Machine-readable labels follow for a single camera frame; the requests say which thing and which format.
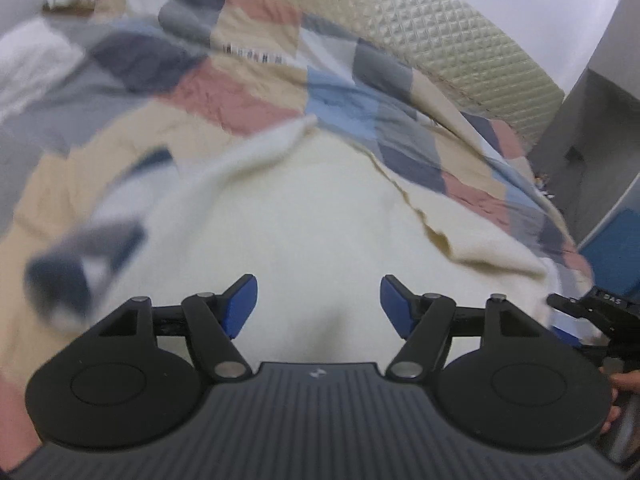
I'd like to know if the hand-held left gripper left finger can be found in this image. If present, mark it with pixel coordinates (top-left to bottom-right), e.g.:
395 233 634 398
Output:
97 273 260 384

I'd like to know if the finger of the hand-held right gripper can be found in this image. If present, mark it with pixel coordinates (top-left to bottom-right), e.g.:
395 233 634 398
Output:
546 292 601 319

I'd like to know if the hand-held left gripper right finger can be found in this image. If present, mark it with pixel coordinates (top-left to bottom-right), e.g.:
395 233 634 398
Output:
379 274 547 384

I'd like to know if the person's right hand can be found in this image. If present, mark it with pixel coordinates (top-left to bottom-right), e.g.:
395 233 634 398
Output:
599 367 640 436

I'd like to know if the blue panel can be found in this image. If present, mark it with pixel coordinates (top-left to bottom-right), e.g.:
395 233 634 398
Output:
577 207 640 307

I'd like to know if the grey cabinet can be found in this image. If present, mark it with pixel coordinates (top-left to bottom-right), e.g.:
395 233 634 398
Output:
527 66 640 251

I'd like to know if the patchwork quilt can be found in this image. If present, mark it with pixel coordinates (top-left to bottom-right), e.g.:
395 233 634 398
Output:
0 0 597 463

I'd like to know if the cream quilted headboard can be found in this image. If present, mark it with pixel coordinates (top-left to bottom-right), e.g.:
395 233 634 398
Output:
185 0 566 146

